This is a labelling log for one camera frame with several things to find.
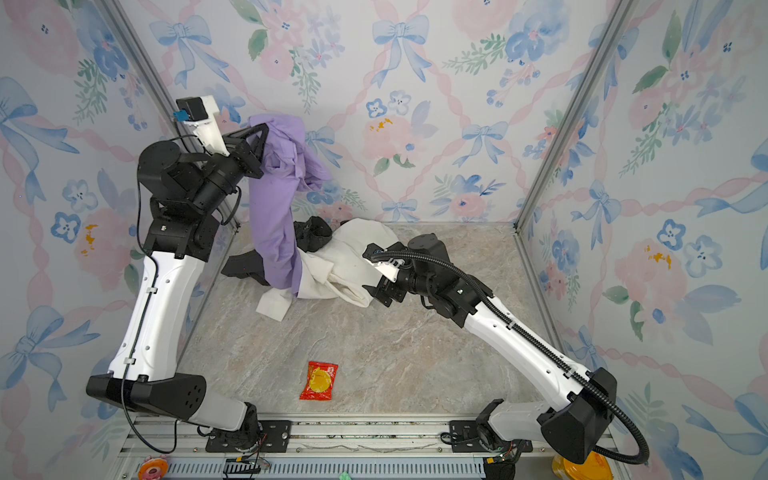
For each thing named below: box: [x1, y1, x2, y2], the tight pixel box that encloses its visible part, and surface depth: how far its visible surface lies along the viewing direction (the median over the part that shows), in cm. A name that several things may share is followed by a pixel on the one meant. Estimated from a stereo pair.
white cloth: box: [256, 218, 399, 322], surface depth 97 cm
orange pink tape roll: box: [138, 455, 169, 480], surface depth 69 cm
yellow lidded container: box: [552, 450, 614, 480], surface depth 63 cm
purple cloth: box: [247, 114, 331, 297], surface depth 64 cm
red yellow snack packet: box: [300, 361, 339, 401], surface depth 83 cm
